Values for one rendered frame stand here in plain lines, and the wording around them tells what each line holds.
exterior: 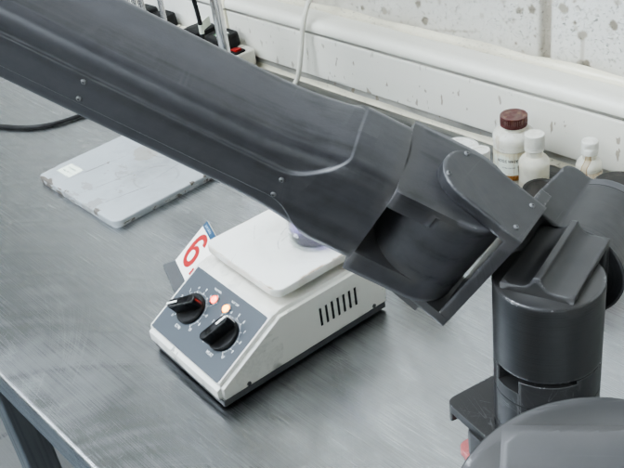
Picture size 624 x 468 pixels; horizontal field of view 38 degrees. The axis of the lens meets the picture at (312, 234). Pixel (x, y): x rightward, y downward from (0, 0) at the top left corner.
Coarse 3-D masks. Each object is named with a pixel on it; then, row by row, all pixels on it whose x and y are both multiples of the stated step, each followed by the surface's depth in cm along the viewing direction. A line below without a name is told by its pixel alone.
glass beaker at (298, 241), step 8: (288, 224) 83; (288, 232) 84; (296, 232) 82; (296, 240) 83; (304, 240) 82; (312, 240) 82; (296, 248) 84; (304, 248) 83; (312, 248) 83; (320, 248) 83
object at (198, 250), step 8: (200, 232) 99; (192, 240) 99; (200, 240) 98; (208, 240) 97; (192, 248) 98; (200, 248) 97; (208, 248) 96; (184, 256) 99; (192, 256) 98; (200, 256) 96; (184, 264) 98; (192, 264) 97
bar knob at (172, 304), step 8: (184, 296) 84; (192, 296) 83; (200, 296) 84; (168, 304) 84; (176, 304) 84; (184, 304) 83; (192, 304) 83; (200, 304) 83; (176, 312) 85; (184, 312) 84; (192, 312) 84; (200, 312) 84; (184, 320) 84; (192, 320) 84
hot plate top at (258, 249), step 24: (264, 216) 89; (216, 240) 87; (240, 240) 86; (264, 240) 86; (288, 240) 85; (240, 264) 83; (264, 264) 82; (288, 264) 82; (312, 264) 81; (336, 264) 82; (264, 288) 80; (288, 288) 79
